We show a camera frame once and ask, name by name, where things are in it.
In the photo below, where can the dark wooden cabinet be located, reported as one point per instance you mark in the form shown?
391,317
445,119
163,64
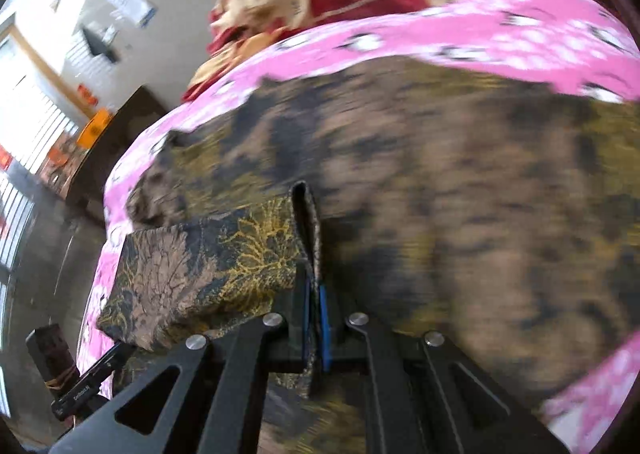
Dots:
125,134

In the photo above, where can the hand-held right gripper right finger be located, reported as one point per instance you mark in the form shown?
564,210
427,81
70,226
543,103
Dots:
326,329

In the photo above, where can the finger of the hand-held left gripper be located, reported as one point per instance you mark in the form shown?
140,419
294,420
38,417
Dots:
92,379

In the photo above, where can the pink penguin print blanket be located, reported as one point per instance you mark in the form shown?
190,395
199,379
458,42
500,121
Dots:
500,24

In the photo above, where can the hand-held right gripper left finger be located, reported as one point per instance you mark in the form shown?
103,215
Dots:
301,329

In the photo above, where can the black wall-mounted device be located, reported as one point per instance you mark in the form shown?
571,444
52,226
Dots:
100,46

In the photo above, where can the camouflage patterned pants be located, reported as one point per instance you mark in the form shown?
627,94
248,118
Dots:
450,184

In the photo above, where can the orange box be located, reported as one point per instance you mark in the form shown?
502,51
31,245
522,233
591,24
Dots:
94,129

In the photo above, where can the window with blinds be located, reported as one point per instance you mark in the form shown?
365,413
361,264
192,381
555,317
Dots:
30,109

